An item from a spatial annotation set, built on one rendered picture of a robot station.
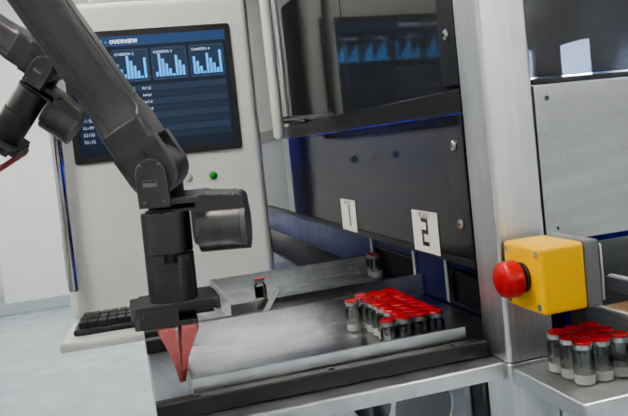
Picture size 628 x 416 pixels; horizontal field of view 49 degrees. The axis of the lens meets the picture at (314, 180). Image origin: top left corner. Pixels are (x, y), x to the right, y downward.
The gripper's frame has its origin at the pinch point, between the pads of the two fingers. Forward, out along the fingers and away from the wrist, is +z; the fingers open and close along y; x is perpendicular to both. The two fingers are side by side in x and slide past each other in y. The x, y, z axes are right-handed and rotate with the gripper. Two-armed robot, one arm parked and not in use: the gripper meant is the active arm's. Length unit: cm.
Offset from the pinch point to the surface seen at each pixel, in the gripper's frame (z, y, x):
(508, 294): -8.2, 33.2, -19.1
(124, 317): 8, -7, 73
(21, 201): -3, -86, 544
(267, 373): -0.1, 9.3, -6.0
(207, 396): 0.6, 2.1, -8.0
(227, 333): 1.1, 8.4, 19.6
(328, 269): 0, 35, 54
